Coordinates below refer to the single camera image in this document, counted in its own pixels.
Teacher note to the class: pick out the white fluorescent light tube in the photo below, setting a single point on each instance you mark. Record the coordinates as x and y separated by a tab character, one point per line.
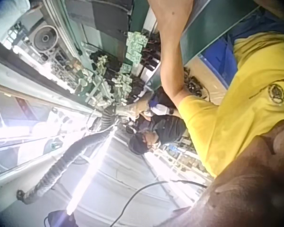
90	170

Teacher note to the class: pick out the heap of green circuit boards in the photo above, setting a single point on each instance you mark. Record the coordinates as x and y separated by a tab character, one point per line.
123	61

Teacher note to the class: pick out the green workbench edge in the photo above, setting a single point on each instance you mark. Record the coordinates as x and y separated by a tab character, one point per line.
210	26

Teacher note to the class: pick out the row of black components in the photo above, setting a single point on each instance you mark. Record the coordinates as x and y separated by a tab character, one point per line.
152	53

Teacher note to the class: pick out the round grey fan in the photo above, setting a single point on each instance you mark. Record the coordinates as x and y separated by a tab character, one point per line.
44	37

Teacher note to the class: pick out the blue plastic crate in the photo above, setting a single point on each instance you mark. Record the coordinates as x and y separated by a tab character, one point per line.
219	59

